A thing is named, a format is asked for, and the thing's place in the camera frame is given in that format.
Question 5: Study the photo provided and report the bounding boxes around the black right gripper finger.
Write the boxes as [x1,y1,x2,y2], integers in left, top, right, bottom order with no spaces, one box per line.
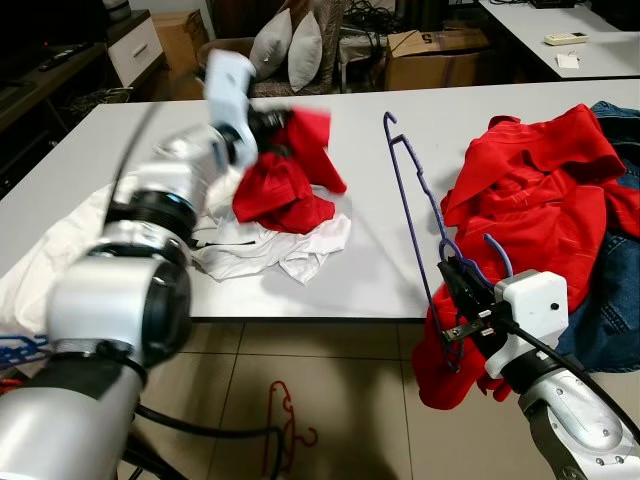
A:
[450,258,491,299]
[437,258,471,311]

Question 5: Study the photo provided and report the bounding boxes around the red shirt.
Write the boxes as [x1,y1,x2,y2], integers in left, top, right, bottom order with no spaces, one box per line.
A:
[232,107,348,236]

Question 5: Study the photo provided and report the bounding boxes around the white table with black legs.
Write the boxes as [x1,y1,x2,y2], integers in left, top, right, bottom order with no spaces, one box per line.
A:
[0,78,640,323]

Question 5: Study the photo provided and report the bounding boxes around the grey white pillow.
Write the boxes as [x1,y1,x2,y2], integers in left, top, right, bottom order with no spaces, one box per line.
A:
[248,8,294,81]
[288,12,325,93]

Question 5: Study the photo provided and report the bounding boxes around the large red jacket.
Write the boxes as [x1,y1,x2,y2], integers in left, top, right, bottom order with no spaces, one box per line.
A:
[412,103,640,411]

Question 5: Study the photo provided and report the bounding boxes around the brown cardboard box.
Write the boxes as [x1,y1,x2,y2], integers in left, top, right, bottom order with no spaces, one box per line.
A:
[163,10,208,73]
[385,28,493,93]

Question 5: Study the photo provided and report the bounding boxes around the blue denim jacket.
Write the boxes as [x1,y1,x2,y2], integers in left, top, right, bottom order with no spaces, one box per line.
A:
[553,100,640,374]

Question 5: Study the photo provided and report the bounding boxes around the white drawer cabinet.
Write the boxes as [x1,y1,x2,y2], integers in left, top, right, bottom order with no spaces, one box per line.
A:
[105,8,166,89]

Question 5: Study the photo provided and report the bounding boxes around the dark TV stand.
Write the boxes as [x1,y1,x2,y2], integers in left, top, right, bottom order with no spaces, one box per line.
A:
[0,40,126,196]

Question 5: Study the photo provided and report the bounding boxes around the white remote control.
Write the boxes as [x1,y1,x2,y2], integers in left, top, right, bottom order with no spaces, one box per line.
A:
[543,32,591,48]

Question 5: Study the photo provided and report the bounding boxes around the long white desk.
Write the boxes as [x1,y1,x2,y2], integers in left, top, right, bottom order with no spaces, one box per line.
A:
[478,0,640,81]

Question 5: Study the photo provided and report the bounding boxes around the large white cloth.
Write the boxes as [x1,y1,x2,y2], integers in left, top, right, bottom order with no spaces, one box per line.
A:
[0,183,136,337]

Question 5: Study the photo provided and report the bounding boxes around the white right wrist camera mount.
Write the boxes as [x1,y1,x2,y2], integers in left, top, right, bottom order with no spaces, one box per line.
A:
[487,270,570,379]

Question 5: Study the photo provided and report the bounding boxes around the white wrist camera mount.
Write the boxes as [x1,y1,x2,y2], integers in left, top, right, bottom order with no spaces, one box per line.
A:
[487,270,570,379]
[203,50,259,169]

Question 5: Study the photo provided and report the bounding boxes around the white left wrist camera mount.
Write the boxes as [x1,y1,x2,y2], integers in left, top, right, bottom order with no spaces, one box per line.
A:
[203,50,259,169]

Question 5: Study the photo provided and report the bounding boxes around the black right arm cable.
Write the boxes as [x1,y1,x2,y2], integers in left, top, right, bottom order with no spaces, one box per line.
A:
[508,320,640,446]

